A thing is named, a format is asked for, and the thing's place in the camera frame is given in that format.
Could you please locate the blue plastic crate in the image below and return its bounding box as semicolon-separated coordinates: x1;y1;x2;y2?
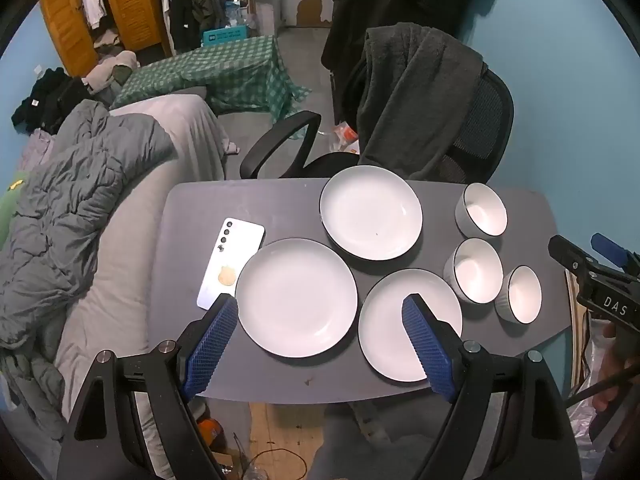
202;27;249;47

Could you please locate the white smartphone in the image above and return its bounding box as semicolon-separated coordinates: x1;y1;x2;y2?
196;217;266;310

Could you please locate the grey quilt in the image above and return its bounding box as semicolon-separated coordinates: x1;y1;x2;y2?
0;100;177;411

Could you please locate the clear plastic sheet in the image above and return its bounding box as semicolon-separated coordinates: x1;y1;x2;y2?
567;327;623;480

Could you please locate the person's grey trouser leg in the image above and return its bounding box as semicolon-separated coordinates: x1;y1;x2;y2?
307;401;451;480

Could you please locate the black hanging jacket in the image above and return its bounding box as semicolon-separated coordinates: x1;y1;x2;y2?
322;0;494;111

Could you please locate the dark grey towel on chair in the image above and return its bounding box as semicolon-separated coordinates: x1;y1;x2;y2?
357;23;484;181

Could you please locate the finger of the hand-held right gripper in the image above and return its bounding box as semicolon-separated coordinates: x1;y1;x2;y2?
547;234;602;282
591;232;640;274

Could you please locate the black office chair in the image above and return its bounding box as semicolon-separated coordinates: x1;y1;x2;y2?
240;67;515;183

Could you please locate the clothes rack with dark clothes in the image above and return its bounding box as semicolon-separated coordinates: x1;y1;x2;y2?
154;0;232;56

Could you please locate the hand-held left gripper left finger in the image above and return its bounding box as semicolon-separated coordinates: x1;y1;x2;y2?
55;294;240;480

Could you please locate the person's right hand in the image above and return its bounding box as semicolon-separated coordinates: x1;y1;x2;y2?
592;321;640;413

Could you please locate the pile of light clothes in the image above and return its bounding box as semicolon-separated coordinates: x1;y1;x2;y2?
82;42;142;106

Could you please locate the small white bowl black rim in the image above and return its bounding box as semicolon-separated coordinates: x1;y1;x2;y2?
495;265;543;324

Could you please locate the green checked cloth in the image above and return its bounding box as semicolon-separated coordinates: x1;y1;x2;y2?
112;35;312;123

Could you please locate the wooden rack edge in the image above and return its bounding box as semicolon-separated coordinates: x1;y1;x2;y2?
565;270;587;393

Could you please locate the white plate black rim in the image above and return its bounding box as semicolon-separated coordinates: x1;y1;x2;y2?
319;165;424;262
358;268;464;383
234;238;359;359

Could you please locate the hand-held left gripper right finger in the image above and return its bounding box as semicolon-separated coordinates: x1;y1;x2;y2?
402;294;583;480

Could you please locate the orange wooden wardrobe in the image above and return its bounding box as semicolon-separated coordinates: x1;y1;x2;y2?
40;0;167;78

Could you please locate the orange packet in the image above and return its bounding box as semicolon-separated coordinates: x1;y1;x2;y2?
332;122;361;153

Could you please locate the green pillow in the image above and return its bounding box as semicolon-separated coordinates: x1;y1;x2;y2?
0;170;31;248

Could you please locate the pile of black clothes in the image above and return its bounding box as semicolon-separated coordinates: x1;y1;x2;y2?
12;67;93;131

